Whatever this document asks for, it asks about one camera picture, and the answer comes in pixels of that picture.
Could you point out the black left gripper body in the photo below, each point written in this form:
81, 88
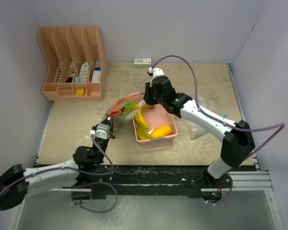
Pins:
111, 135

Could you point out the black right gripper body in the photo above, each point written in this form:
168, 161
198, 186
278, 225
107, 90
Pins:
153, 98

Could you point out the clear orange-zipper bag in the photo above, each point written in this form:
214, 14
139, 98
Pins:
120, 117

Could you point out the green grape bunch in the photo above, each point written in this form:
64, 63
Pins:
129, 105

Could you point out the clear blue-zipper bag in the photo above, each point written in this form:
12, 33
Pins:
204, 118

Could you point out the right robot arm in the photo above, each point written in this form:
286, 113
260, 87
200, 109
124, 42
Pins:
237, 141

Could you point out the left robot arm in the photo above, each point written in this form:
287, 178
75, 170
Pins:
18, 183

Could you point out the pink plastic basket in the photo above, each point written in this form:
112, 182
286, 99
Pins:
156, 118

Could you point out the yellow banana bunch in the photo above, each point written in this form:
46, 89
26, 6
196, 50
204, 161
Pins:
139, 118

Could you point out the green white small box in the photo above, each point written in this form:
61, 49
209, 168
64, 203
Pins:
141, 62

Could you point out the green starfruit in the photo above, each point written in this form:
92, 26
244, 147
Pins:
142, 133

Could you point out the yellow mango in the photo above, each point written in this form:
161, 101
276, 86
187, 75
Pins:
161, 131

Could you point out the yellow sponge in organizer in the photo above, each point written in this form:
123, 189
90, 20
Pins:
80, 92

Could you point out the white tube in organizer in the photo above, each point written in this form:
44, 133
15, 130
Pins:
83, 72

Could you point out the orange desk file organizer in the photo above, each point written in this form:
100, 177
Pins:
65, 49

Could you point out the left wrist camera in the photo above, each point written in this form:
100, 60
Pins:
100, 131

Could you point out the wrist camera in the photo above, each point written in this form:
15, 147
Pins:
155, 72
100, 131

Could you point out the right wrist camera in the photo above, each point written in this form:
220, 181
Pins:
155, 72

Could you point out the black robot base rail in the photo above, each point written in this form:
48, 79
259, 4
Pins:
159, 180

